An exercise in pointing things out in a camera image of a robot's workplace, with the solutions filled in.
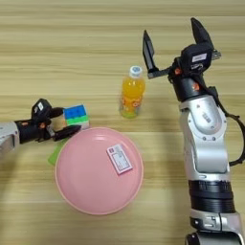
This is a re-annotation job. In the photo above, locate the colourful puzzle cube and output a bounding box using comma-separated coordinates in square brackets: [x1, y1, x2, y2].
[62, 104, 91, 130]

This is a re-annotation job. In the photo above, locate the green rectangular block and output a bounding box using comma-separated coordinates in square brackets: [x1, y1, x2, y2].
[47, 137, 70, 167]

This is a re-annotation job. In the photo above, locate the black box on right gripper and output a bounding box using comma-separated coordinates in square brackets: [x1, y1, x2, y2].
[181, 42, 215, 73]

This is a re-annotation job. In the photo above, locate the pink round plate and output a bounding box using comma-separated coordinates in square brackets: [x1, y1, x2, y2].
[55, 126, 145, 215]

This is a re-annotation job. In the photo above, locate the small pink white card box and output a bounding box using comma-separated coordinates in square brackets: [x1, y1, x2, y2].
[105, 143, 134, 176]

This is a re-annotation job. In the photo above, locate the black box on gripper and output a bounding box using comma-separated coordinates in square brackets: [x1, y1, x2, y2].
[31, 98, 53, 122]
[181, 42, 215, 73]

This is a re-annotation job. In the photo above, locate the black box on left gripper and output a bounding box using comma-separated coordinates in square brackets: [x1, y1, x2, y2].
[31, 98, 53, 122]

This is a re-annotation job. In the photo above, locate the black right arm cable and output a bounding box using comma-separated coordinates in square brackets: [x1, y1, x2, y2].
[209, 85, 245, 167]

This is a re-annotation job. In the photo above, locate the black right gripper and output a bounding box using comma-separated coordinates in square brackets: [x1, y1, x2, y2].
[142, 17, 215, 103]

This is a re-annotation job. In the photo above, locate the orange juice bottle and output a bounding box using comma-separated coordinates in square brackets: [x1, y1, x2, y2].
[119, 65, 146, 120]

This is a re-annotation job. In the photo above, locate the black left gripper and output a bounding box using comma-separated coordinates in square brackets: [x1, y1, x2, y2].
[13, 107, 82, 145]

